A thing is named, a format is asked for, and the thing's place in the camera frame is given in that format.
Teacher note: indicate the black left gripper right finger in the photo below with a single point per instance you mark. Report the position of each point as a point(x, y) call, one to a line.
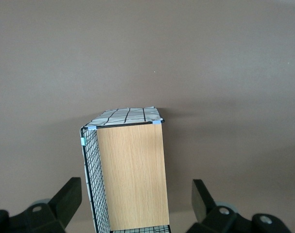
point(203, 204)

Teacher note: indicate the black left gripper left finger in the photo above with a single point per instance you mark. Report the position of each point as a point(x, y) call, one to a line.
point(62, 201)

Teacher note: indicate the brown table cover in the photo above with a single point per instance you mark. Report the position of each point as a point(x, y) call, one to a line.
point(147, 48)

